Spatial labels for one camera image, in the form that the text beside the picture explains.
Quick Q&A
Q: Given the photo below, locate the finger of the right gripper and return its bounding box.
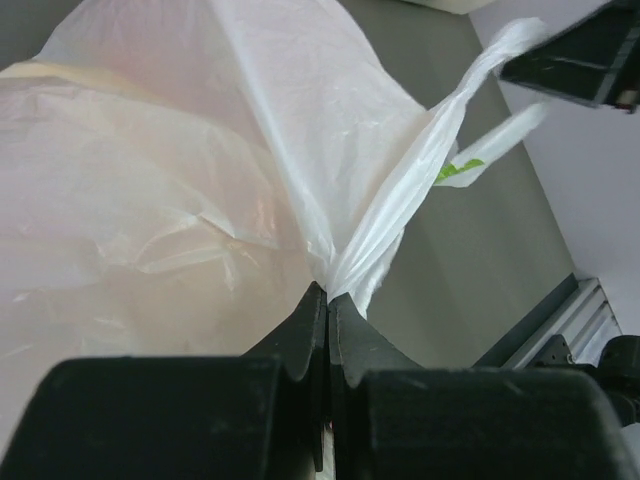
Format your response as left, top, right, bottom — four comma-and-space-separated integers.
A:
500, 1, 639, 114

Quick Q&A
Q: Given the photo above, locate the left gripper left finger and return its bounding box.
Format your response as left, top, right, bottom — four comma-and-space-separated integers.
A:
1, 284, 327, 479

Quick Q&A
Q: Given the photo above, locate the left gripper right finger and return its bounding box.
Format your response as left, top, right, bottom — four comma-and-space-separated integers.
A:
327, 296, 631, 479

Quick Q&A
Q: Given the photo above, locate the white printed plastic bag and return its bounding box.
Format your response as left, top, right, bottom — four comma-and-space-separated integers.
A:
0, 0, 551, 321

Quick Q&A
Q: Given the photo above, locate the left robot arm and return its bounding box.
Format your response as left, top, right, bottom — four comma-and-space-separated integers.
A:
1, 285, 639, 479

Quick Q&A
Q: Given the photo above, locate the slotted cable duct rail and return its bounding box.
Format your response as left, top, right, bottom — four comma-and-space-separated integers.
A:
475, 275, 622, 368

